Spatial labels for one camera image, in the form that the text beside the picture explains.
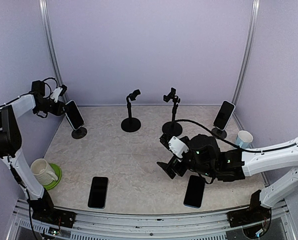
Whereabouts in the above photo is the black smartphone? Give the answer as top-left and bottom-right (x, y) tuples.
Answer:
(183, 175), (205, 209)
(87, 176), (108, 209)
(213, 100), (236, 131)
(64, 100), (84, 130)

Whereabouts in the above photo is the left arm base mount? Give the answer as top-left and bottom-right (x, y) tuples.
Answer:
(27, 190), (76, 229)

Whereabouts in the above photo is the folding plate phone stand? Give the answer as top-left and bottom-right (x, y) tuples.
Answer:
(211, 126), (227, 139)
(71, 127), (87, 140)

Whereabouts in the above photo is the light blue mug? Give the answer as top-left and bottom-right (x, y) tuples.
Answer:
(235, 130), (254, 149)

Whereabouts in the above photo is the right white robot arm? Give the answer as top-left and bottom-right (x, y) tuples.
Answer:
(157, 133), (298, 222)

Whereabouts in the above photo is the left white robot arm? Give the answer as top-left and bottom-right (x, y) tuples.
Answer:
(0, 79), (67, 223)

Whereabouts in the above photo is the black pole phone stand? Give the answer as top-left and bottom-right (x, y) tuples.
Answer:
(121, 89), (141, 133)
(162, 87), (183, 137)

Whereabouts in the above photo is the cream ribbed mug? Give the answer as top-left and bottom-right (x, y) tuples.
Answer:
(30, 158), (58, 186)

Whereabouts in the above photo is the front aluminium rail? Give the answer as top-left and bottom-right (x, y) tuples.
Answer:
(3, 199), (298, 240)

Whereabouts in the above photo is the right aluminium frame post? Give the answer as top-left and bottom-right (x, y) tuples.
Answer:
(232, 0), (261, 106)

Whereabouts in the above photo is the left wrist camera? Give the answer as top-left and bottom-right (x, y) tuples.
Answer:
(50, 84), (67, 103)

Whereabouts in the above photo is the aluminium frame post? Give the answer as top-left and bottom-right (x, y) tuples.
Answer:
(232, 0), (261, 106)
(38, 0), (63, 85)

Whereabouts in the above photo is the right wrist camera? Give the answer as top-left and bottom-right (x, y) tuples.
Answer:
(160, 133), (189, 159)

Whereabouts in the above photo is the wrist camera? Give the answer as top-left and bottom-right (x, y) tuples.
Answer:
(160, 133), (189, 159)
(50, 84), (67, 103)

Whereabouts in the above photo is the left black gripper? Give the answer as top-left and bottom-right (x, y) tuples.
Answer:
(34, 98), (70, 116)

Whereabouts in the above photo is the green saucer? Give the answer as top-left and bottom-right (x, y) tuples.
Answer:
(43, 163), (62, 191)

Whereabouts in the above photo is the left aluminium frame post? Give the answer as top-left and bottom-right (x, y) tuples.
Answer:
(38, 0), (63, 85)

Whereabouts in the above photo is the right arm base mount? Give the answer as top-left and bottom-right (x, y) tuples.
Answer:
(227, 190), (272, 228)

